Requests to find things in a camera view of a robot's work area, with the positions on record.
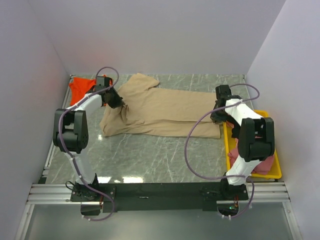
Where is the beige t shirt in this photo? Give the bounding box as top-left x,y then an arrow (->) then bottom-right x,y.
99,73 -> 220,139

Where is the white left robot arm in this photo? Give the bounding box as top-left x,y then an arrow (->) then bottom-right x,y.
52,75 -> 124,201

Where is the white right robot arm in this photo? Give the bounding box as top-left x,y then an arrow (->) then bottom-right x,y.
210,85 -> 275,200

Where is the orange t shirt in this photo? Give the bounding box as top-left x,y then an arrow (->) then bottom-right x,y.
69,77 -> 99,107

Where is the black t shirt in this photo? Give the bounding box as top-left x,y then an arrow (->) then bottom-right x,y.
226,116 -> 241,139

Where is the yellow plastic bin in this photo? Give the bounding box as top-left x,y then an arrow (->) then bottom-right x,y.
223,110 -> 282,185

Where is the pink t shirt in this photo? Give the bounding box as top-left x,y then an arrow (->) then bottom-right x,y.
227,117 -> 275,175

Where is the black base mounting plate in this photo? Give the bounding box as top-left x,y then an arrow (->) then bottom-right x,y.
70,182 -> 249,215

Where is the aluminium frame rail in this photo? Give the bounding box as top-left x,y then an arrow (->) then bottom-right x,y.
14,73 -> 76,240

